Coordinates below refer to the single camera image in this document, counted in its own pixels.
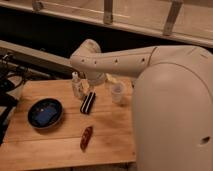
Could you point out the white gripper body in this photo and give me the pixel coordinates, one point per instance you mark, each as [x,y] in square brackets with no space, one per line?
[95,80]

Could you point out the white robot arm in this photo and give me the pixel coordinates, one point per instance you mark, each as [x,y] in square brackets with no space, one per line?
[172,101]

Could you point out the small clear bottle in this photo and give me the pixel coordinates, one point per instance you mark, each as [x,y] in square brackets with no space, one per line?
[77,86]

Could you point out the black white striped block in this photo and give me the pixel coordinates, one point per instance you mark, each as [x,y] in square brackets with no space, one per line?
[87,103]

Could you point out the translucent plastic cup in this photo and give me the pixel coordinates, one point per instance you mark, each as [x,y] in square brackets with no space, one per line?
[117,93]

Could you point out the dark bowl with blue inside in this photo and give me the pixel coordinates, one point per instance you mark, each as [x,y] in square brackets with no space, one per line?
[45,113]

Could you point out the metal railing frame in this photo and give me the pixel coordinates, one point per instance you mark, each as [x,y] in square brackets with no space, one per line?
[188,21]

